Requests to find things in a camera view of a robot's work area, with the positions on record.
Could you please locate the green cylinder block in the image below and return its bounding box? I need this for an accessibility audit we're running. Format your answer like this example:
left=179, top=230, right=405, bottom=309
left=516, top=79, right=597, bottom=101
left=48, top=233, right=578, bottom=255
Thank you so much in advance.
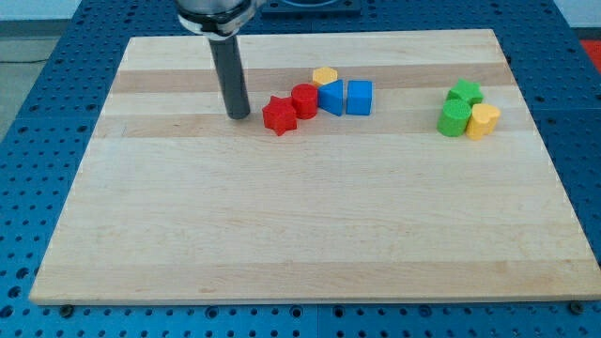
left=437, top=99, right=471, bottom=137

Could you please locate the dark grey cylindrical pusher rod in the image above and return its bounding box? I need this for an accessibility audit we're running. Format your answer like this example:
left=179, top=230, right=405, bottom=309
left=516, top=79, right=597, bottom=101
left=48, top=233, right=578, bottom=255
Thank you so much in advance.
left=209, top=36, right=251, bottom=119

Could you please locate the blue cube block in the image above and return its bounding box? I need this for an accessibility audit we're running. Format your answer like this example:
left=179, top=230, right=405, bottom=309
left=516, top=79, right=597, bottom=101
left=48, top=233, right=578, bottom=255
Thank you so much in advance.
left=347, top=80, right=374, bottom=115

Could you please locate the black bolt front left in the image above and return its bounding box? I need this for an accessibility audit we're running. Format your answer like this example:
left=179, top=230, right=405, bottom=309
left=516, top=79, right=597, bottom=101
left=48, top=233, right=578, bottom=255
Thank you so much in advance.
left=58, top=304, right=74, bottom=318

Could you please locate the black bolt front right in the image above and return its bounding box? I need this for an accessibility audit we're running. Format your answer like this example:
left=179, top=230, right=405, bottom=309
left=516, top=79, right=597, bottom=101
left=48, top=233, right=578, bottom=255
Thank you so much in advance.
left=568, top=301, right=584, bottom=315

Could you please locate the light wooden board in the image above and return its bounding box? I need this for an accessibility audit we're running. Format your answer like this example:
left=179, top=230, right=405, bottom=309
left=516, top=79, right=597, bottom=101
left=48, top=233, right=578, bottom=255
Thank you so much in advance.
left=29, top=29, right=600, bottom=305

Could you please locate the red cylinder block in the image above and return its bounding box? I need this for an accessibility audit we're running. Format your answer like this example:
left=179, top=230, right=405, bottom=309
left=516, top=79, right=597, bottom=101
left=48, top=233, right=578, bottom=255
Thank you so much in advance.
left=291, top=84, right=318, bottom=119

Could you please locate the red star block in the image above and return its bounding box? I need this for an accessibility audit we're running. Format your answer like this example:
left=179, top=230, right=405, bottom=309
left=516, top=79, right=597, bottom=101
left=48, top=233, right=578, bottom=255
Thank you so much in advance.
left=262, top=96, right=297, bottom=136

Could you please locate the green star block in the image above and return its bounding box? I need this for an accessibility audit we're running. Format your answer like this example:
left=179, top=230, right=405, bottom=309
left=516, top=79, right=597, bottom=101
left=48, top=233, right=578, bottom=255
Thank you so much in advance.
left=446, top=78, right=484, bottom=106

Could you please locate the blue triangle block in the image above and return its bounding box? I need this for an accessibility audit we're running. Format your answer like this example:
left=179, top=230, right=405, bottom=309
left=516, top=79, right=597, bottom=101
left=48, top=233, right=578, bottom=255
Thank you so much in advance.
left=317, top=80, right=344, bottom=116

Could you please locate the yellow hexagon block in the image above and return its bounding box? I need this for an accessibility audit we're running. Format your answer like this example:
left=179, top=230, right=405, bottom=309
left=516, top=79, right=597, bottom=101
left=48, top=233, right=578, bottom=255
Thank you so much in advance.
left=312, top=67, right=338, bottom=87

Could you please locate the black bolt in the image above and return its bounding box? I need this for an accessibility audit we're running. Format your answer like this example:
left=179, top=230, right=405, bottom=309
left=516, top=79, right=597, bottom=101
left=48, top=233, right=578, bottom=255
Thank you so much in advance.
left=58, top=304, right=74, bottom=318
left=568, top=301, right=584, bottom=315

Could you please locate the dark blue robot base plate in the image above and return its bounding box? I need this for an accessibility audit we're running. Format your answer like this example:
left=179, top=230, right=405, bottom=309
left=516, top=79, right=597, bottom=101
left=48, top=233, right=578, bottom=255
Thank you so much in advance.
left=261, top=0, right=362, bottom=18

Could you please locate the yellow heart block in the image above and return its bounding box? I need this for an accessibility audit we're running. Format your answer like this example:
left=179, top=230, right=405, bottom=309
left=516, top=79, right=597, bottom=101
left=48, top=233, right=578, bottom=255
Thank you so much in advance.
left=465, top=103, right=501, bottom=141

